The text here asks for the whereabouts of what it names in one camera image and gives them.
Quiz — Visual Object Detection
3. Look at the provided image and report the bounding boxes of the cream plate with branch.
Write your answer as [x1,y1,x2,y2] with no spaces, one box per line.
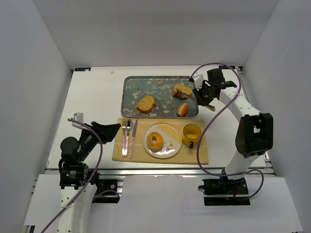
[142,122,182,159]

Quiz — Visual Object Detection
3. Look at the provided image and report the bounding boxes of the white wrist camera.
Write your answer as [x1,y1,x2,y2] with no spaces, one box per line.
[189,74,205,90]
[71,113,84,130]

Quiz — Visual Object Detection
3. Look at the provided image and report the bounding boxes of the purple cable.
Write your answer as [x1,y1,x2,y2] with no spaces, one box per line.
[40,117,121,233]
[190,63,264,201]

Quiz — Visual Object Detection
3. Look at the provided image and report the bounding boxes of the silver knife pink handle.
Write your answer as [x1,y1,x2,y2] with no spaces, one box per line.
[129,119,138,159]

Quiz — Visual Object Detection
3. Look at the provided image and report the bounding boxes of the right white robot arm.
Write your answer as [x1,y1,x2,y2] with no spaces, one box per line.
[189,68,274,180]

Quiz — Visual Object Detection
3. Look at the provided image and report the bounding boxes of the silver spoon pink handle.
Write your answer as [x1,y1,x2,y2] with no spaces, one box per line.
[124,119,133,157]

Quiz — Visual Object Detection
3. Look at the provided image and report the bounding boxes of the right blue corner label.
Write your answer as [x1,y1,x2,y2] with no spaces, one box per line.
[219,65,236,69]

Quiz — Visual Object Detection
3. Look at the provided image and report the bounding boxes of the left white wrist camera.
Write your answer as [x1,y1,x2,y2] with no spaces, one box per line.
[71,113,84,130]

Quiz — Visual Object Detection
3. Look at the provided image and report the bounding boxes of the bread slice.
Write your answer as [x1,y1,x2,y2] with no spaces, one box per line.
[172,83,192,99]
[136,95,156,114]

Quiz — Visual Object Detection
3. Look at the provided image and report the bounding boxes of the metal serving tongs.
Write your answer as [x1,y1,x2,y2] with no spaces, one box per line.
[176,89,216,112]

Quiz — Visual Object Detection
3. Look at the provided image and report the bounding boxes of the small orange bun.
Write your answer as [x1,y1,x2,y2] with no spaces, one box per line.
[177,103,189,117]

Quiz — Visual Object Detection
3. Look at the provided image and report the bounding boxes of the silver fork pink handle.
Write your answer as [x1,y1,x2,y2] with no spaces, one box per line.
[122,118,128,157]

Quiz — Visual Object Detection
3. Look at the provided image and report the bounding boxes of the blue corner label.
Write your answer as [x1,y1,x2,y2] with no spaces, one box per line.
[219,65,236,69]
[74,67,91,72]

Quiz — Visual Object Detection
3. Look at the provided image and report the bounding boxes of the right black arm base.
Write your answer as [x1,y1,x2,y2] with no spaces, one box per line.
[198,177,250,206]

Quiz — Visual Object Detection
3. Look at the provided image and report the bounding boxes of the orange glazed bagel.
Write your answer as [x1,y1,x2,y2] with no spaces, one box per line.
[146,132,164,151]

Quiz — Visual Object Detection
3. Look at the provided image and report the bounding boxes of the floral blue serving tray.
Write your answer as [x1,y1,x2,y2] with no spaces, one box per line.
[121,76,199,118]

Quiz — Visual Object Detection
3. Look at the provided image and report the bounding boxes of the left blue corner label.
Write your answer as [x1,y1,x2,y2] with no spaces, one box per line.
[74,67,91,72]

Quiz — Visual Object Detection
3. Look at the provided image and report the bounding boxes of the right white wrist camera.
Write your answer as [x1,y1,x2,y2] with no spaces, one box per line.
[189,74,205,90]

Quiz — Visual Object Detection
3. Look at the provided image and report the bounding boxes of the yellow mug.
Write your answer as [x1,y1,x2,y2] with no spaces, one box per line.
[182,124,202,149]

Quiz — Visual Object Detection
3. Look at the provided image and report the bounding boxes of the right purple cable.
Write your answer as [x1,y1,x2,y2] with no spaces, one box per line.
[190,63,264,201]

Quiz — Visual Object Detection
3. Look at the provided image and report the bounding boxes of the aluminium front rail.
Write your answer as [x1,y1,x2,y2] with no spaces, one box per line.
[44,168,275,176]

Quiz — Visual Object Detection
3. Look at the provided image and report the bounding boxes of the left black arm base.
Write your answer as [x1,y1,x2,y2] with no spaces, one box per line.
[90,171,122,203]

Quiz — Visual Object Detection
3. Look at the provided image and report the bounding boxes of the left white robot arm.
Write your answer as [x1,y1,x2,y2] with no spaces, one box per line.
[57,121,121,233]

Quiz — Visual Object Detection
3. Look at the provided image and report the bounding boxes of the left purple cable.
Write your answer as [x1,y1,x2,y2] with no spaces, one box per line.
[40,117,121,233]

